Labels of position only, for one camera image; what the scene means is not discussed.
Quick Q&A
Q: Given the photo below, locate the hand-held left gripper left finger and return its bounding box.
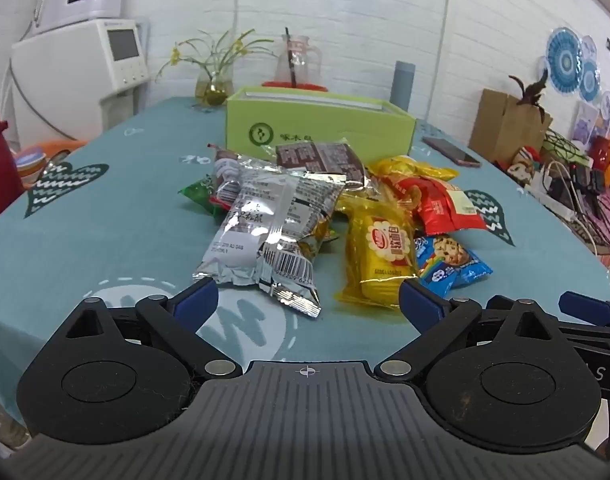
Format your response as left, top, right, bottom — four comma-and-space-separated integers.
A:
50, 277, 243, 379

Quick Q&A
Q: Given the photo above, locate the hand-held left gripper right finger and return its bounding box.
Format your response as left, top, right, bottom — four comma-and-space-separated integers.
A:
374, 278, 580, 381

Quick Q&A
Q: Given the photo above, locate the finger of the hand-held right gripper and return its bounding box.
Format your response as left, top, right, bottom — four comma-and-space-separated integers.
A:
558, 291, 610, 327
486, 294, 610, 357

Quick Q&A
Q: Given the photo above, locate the silver snack packet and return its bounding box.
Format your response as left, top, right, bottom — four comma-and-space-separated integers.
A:
192, 154, 347, 320

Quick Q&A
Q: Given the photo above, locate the clear red date packet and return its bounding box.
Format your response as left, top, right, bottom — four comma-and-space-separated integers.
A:
206, 142, 246, 211

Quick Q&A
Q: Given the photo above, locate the yellow snack packet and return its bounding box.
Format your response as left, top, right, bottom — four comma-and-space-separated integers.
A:
372, 156, 460, 183

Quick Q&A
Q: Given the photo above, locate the brown cookie packet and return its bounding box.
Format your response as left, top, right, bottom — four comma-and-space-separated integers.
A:
275, 141, 373, 196

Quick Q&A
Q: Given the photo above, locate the light green cardboard box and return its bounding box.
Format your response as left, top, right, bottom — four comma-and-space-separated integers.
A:
226, 86, 417, 161

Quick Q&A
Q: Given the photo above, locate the blue cookie packet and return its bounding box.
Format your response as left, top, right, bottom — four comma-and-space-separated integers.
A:
414, 234, 494, 297

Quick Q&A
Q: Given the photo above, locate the yellow cracker packet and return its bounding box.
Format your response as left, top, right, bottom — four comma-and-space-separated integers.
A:
335, 192, 421, 311

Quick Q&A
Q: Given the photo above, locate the red snack packet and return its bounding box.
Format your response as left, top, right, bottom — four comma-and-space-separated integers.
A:
380, 172, 488, 235

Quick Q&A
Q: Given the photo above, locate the green snack packet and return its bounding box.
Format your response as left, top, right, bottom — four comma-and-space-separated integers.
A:
177, 175, 226, 218

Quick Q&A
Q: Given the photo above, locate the white power strip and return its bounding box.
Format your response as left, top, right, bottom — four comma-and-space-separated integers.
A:
527, 180, 578, 221

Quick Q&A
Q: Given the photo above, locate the small red white doll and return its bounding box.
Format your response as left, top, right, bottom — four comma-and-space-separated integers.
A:
507, 145, 536, 184

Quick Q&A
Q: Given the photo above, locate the smartphone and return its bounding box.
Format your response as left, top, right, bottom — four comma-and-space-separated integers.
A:
422, 135, 482, 168

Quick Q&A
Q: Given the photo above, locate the brown paper bag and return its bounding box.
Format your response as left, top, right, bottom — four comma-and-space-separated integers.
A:
469, 88, 553, 163

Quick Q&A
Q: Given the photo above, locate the orange plastic basin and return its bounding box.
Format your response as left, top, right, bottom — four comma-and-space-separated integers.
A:
15, 137, 88, 183

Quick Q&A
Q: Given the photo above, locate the glass vase with yellow flowers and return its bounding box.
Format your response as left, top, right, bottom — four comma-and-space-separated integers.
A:
155, 27, 276, 110

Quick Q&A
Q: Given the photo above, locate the blue lidded container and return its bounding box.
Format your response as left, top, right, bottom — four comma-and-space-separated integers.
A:
18, 146, 48, 183

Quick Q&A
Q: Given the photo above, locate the dark dried plant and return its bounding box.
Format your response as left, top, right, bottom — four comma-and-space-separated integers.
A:
509, 67, 550, 107

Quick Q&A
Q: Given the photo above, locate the grey cylinder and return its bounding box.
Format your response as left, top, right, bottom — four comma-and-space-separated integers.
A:
392, 60, 416, 113

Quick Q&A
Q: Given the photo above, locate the small blue paper fan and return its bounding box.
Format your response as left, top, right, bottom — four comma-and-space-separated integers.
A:
579, 59, 602, 102

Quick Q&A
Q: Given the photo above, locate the red thermos jug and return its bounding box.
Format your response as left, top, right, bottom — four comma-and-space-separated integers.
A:
0, 111, 26, 231

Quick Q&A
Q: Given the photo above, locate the red round tray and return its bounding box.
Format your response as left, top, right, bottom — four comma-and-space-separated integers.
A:
261, 80, 330, 93

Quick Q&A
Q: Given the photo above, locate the large blue paper fan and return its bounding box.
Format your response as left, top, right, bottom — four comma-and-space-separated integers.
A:
544, 26, 584, 95

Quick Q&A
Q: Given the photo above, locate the dark stirring stick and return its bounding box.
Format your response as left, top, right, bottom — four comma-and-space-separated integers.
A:
284, 26, 299, 86

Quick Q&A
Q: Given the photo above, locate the white water dispenser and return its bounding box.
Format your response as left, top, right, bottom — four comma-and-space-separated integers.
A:
10, 19, 151, 153

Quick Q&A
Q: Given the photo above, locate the glass pitcher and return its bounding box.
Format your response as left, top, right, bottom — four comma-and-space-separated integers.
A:
275, 34, 322, 86

